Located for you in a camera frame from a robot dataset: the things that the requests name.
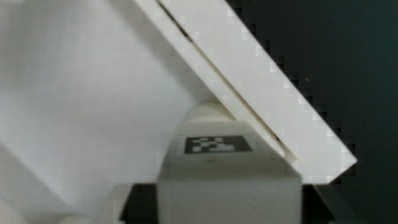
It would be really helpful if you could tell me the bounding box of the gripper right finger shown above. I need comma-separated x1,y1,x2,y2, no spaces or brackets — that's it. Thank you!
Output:
300,185,367,224

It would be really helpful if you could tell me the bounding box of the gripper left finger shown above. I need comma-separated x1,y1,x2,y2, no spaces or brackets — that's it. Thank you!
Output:
94,183,158,224

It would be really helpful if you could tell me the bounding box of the white square table top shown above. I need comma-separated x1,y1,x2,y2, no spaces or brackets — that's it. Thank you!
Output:
0,0,298,224

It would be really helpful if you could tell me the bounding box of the white L-shaped obstacle fence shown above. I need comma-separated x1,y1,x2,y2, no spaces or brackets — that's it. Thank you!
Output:
159,0,357,184

